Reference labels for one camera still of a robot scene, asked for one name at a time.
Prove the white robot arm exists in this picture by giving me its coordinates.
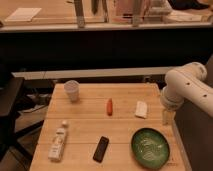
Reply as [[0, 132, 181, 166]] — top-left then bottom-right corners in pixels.
[[160, 62, 213, 125]]

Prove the green ceramic bowl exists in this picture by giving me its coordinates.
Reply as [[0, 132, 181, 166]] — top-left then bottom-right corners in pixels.
[[131, 128, 170, 170]]

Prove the white folded napkin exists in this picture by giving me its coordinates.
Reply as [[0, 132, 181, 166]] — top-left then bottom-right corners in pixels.
[[135, 101, 148, 119]]

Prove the orange carrot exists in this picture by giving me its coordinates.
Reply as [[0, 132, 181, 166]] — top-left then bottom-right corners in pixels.
[[107, 99, 113, 116]]

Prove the black remote control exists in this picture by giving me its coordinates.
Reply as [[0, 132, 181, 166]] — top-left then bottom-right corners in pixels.
[[93, 136, 109, 163]]

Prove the white lotion bottle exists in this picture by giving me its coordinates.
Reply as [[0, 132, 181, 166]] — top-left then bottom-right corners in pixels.
[[48, 120, 68, 162]]

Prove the black chair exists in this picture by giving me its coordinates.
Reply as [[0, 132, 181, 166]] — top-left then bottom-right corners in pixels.
[[0, 77, 44, 161]]

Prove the white paper sheet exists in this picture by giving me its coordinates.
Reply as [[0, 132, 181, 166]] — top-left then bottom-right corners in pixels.
[[5, 8, 41, 22]]

